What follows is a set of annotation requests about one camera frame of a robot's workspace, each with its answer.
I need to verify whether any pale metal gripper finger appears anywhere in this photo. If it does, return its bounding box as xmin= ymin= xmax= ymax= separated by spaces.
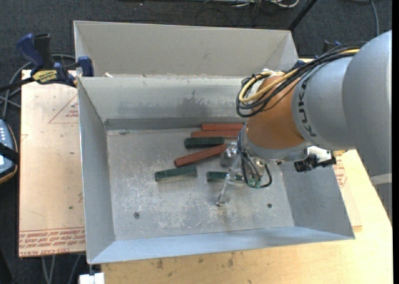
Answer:
xmin=220 ymin=178 xmax=234 ymax=202
xmin=215 ymin=179 xmax=229 ymax=207

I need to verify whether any dark green flat block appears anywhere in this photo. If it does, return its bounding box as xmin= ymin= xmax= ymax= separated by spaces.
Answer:
xmin=205 ymin=171 xmax=248 ymax=184
xmin=153 ymin=164 xmax=199 ymax=183
xmin=183 ymin=136 xmax=226 ymax=149

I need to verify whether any red-brown flat block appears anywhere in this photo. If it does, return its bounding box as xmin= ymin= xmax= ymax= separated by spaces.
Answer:
xmin=190 ymin=130 xmax=241 ymax=139
xmin=200 ymin=123 xmax=244 ymax=132
xmin=173 ymin=143 xmax=228 ymax=168

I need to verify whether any grey metal bin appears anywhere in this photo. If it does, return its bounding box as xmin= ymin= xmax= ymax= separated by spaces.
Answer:
xmin=73 ymin=20 xmax=357 ymax=265

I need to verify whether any brown cardboard board red print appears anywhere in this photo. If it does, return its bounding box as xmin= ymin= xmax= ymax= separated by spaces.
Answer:
xmin=17 ymin=69 xmax=364 ymax=259

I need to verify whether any black cylinder on white bracket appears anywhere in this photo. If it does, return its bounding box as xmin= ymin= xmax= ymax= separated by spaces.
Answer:
xmin=294 ymin=146 xmax=337 ymax=173

